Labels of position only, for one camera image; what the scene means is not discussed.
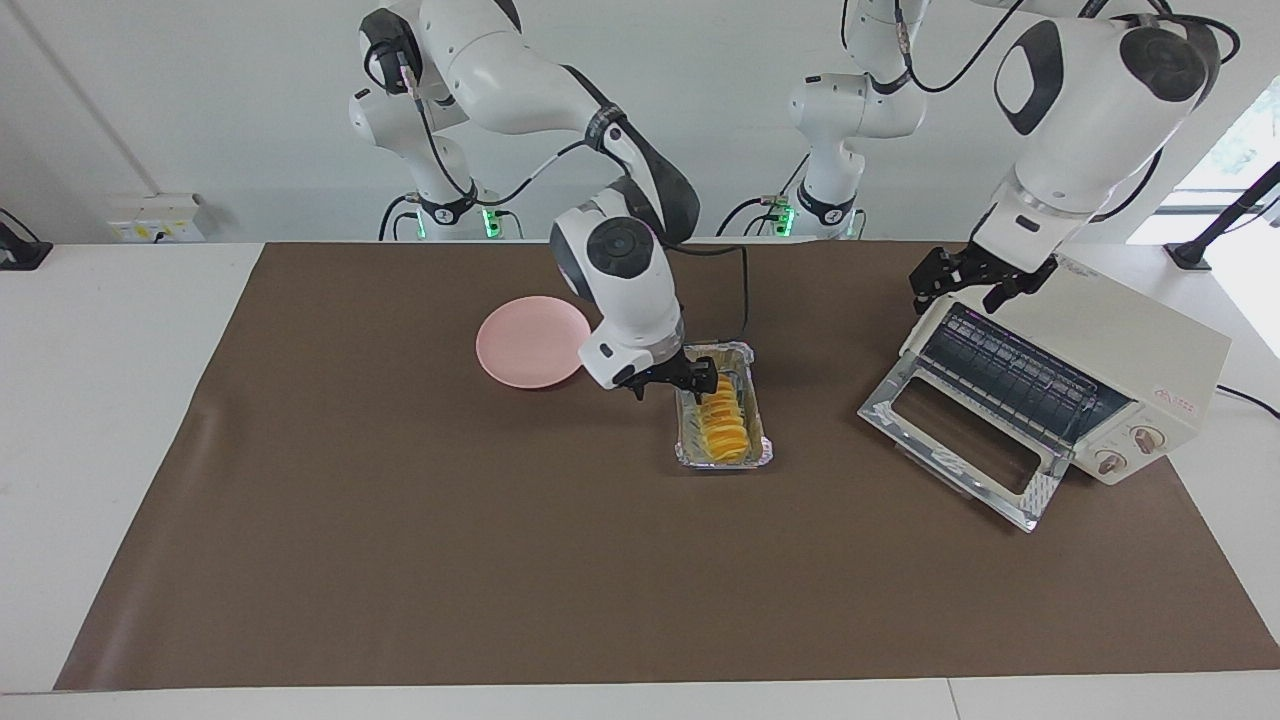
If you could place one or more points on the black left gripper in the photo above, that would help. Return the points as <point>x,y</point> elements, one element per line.
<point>975,265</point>

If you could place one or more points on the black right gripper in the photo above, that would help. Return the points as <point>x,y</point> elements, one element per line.
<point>668,368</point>

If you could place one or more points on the sliced golden bread loaf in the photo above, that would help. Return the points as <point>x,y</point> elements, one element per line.
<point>725,430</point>

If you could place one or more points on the aluminium foil tray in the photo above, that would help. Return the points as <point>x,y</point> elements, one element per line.
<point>763,445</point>

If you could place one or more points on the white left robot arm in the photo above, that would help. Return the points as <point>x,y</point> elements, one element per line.
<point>1090,120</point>

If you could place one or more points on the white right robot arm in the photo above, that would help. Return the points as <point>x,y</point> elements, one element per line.
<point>630,290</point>

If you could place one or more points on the white toaster oven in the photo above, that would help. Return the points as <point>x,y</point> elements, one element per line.
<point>1130,340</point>

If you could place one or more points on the chrome glass oven door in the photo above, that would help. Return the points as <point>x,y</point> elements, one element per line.
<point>960,470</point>

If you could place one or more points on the beige oven knob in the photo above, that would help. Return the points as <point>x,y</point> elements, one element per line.
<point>1147,440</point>
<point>1110,462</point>

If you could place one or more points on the pink round plate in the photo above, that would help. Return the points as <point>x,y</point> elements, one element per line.
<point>525,345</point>

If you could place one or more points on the black tilted pole stand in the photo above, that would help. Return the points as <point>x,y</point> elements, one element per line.
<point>1225,215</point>

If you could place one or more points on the brown table mat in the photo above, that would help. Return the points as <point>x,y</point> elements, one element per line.
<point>500,580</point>

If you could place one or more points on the black clamp stand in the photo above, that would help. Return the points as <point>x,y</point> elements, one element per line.
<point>20,250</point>

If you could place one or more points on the white wall socket box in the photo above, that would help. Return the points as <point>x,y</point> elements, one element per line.
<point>155,218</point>

